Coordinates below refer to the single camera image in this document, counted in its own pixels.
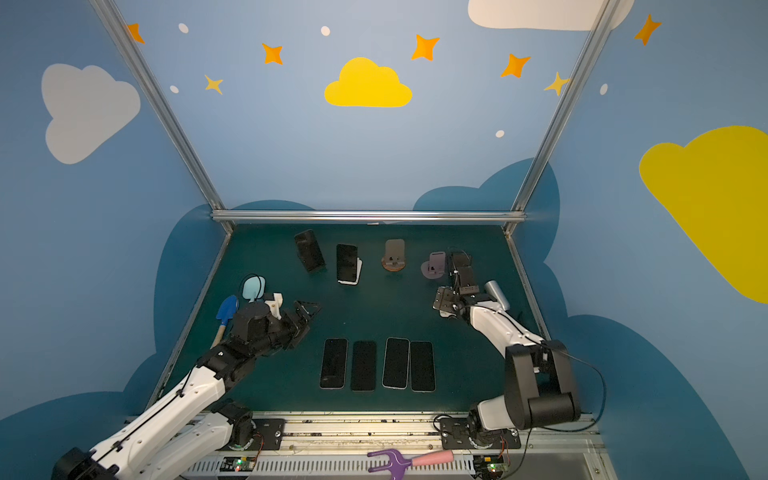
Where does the aluminium frame rail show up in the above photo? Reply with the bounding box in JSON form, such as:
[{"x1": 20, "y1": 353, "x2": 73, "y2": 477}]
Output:
[{"x1": 211, "y1": 210, "x2": 526, "y2": 224}]

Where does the purple round phone stand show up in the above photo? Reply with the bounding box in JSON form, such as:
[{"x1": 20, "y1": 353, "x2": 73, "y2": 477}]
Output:
[{"x1": 421, "y1": 251, "x2": 446, "y2": 280}]

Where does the black folding phone stand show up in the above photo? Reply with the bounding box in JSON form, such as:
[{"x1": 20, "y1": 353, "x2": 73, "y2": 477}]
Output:
[{"x1": 295, "y1": 236, "x2": 328, "y2": 274}]

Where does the round wooden phone stand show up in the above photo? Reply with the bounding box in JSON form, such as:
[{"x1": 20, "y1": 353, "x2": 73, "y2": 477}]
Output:
[{"x1": 381, "y1": 239, "x2": 406, "y2": 272}]

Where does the white phone stand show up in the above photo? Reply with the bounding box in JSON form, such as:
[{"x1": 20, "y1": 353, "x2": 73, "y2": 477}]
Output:
[{"x1": 337, "y1": 257, "x2": 363, "y2": 286}]

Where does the white framed phone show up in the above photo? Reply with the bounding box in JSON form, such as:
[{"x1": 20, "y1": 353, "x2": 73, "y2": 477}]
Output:
[{"x1": 382, "y1": 337, "x2": 410, "y2": 390}]

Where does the silver screwdriver tool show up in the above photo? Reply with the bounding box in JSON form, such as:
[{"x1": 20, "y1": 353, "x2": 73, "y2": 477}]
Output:
[{"x1": 485, "y1": 280, "x2": 510, "y2": 311}]

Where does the purple phone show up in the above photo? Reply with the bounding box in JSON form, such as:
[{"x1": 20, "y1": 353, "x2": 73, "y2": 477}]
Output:
[{"x1": 319, "y1": 338, "x2": 348, "y2": 390}]

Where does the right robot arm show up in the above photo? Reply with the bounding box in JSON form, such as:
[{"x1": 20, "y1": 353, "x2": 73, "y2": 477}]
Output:
[{"x1": 433, "y1": 251, "x2": 581, "y2": 448}]

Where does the purple pink toy fork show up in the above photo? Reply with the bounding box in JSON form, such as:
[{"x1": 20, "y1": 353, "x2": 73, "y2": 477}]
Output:
[{"x1": 367, "y1": 449, "x2": 454, "y2": 480}]

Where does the black phone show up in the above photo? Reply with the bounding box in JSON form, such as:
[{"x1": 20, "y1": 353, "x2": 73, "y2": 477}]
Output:
[
  {"x1": 351, "y1": 341, "x2": 377, "y2": 392},
  {"x1": 336, "y1": 244, "x2": 358, "y2": 285},
  {"x1": 293, "y1": 229, "x2": 327, "y2": 273}
]

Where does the light blue toy shovel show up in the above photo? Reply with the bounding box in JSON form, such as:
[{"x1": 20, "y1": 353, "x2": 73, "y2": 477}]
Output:
[{"x1": 241, "y1": 275, "x2": 266, "y2": 302}]

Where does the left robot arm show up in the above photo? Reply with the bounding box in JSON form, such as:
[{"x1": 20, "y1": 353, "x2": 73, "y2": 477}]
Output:
[{"x1": 51, "y1": 301, "x2": 321, "y2": 479}]

